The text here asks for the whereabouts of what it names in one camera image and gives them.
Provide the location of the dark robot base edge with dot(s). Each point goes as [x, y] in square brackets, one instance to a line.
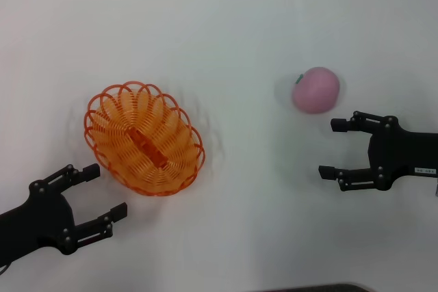
[325, 288]

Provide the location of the pink toy peach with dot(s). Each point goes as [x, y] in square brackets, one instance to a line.
[315, 92]

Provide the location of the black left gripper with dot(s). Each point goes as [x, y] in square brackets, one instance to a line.
[37, 216]

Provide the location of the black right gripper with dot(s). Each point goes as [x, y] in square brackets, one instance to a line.
[407, 155]

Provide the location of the orange plastic wicker basket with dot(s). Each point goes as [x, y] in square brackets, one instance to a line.
[147, 141]

